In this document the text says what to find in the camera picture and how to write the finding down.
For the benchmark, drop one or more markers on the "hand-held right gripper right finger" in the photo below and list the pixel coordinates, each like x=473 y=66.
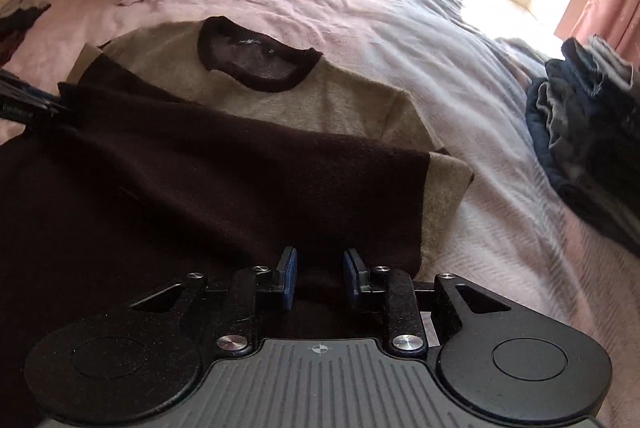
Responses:
x=351 y=280

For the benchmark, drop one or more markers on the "black garment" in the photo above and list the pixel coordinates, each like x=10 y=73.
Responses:
x=15 y=23

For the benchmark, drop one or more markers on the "brown and grey sweater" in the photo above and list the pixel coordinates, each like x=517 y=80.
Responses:
x=175 y=168

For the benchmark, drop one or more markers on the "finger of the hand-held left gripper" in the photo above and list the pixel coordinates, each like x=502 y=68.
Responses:
x=22 y=89

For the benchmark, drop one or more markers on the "bed with pink duvet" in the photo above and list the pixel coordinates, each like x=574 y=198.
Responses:
x=425 y=58

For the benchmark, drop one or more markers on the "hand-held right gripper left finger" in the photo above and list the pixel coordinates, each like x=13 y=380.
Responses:
x=289 y=278

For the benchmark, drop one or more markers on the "stack of folded jeans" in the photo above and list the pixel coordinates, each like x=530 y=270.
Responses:
x=575 y=133

